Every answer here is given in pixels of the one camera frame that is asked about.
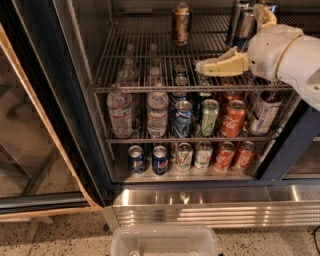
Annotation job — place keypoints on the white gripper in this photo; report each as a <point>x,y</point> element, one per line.
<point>269,52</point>

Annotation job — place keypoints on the silver blue redbull can front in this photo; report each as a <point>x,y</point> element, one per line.
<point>244,27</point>

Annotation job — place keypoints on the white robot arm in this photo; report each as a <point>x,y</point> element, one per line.
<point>299,67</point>

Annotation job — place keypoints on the silver redbull can rear left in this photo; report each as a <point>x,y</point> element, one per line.
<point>237,7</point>

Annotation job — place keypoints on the blue redbull can right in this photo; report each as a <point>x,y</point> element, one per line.
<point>270,4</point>

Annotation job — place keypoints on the white blue can middle shelf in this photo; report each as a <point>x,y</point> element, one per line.
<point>264,112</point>

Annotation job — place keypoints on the brown gold tall can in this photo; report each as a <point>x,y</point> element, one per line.
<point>181,23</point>

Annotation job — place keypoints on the red coca-cola can middle shelf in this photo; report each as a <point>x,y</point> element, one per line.
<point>233,117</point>

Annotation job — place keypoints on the green soda can middle shelf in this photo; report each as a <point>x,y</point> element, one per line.
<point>209,115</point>

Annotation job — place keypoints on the blue pepsi can middle shelf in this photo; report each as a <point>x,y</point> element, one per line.
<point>182,119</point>

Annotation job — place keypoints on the red coke can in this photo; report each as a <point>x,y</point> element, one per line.
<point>244,155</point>
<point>225,154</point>

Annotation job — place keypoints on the white green can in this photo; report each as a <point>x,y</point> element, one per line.
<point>203,154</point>
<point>184,156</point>

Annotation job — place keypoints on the blue pepsi can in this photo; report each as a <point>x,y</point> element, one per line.
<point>160,160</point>
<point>136,159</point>

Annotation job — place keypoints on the blue pepsi can bottom left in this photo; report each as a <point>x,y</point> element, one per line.
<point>136,159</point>

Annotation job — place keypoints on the stainless steel fridge base grille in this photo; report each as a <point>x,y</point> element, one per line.
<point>226,208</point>

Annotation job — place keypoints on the open glass fridge door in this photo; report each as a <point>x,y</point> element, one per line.
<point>50,154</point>

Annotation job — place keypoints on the clear water bottle right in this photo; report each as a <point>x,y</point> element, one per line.
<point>157,113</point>

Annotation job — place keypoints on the clear water bottle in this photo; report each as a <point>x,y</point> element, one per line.
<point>119,107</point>
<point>157,113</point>

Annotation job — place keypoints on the clear water bottle left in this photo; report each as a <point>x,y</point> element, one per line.
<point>119,107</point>

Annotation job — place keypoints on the clear plastic bin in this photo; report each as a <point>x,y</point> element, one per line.
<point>164,241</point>

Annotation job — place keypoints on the top wire fridge shelf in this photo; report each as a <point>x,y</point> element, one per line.
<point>136,43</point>

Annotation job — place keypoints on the wire fridge shelf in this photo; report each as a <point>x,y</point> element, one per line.
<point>136,43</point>
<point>168,138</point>

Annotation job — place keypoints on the middle wire fridge shelf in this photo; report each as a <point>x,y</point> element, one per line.
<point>168,138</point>

